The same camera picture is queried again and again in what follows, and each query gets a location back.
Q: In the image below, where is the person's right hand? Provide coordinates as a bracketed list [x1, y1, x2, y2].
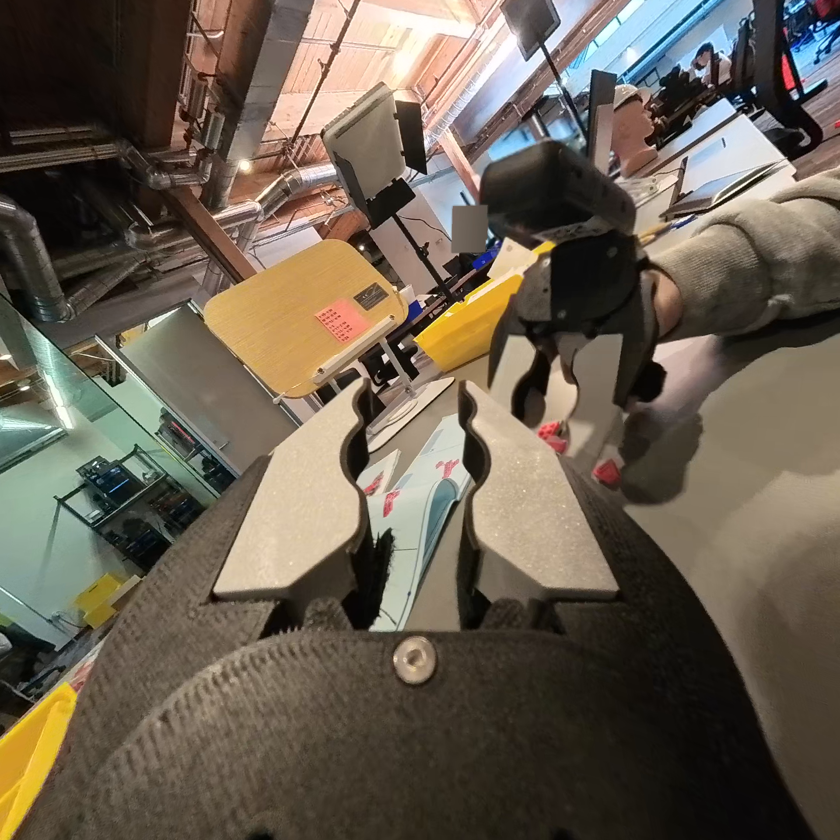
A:
[650, 272, 685, 341]

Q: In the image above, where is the black light stand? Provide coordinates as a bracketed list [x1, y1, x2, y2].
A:
[500, 0, 592, 155]

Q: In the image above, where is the grey laptop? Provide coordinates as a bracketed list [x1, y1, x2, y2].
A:
[658, 134, 798, 222]

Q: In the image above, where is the pink sticky note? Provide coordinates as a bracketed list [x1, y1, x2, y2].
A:
[315, 298, 370, 343]

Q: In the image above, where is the black shelving rack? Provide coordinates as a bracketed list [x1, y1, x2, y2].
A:
[54, 445, 206, 573]

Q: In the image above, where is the small yellow crate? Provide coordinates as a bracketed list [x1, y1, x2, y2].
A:
[72, 571, 130, 629]

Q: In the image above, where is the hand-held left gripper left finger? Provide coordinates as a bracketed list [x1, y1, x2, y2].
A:
[212, 378, 373, 602]

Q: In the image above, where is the mannequin head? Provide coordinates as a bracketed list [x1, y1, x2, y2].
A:
[612, 83, 662, 179]

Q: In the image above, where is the person's right forearm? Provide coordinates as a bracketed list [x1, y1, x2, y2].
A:
[646, 167, 840, 343]

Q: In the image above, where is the grey door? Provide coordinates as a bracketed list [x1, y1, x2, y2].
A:
[120, 305, 304, 470]

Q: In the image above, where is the open instruction booklet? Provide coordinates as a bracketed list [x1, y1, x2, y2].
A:
[354, 412, 475, 632]

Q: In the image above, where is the yellow plastic bin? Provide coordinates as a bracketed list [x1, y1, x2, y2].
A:
[413, 243, 559, 376]
[0, 682, 80, 840]

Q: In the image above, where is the wooden book stand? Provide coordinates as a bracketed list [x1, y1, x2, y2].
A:
[203, 239, 457, 435]

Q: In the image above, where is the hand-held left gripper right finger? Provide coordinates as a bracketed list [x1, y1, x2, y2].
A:
[457, 379, 622, 602]

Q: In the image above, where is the metal ventilation duct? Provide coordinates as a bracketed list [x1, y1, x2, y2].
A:
[0, 147, 342, 324]

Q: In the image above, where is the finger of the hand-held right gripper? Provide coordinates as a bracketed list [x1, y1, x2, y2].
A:
[556, 281, 658, 422]
[487, 287, 560, 425]

